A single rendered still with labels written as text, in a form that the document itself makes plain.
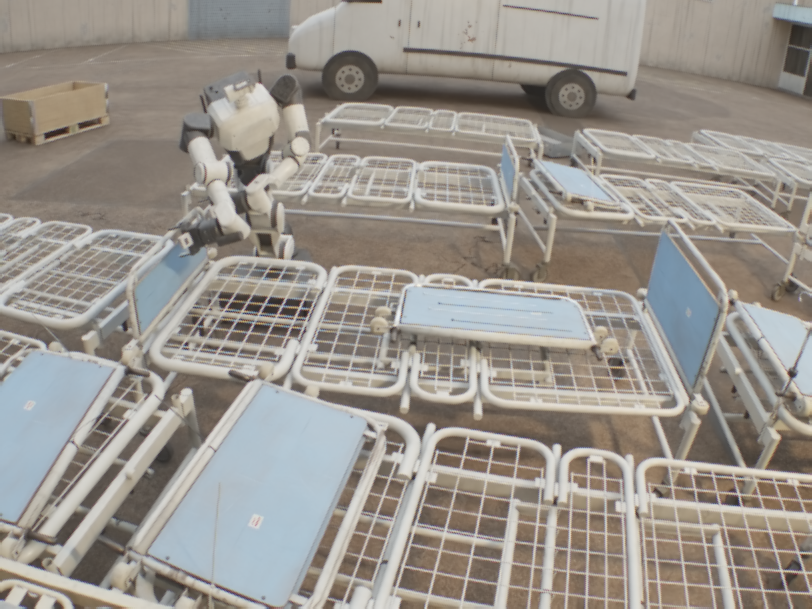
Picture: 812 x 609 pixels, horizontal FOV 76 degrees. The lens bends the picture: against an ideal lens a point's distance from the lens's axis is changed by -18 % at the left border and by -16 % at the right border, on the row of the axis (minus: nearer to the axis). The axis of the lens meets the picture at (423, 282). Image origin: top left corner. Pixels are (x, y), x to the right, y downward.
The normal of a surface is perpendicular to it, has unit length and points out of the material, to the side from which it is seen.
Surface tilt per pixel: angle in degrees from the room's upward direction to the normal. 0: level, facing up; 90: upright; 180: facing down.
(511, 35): 88
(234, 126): 73
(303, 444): 7
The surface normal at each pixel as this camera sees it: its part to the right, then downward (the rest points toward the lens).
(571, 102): 0.07, 0.46
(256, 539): 0.20, -0.86
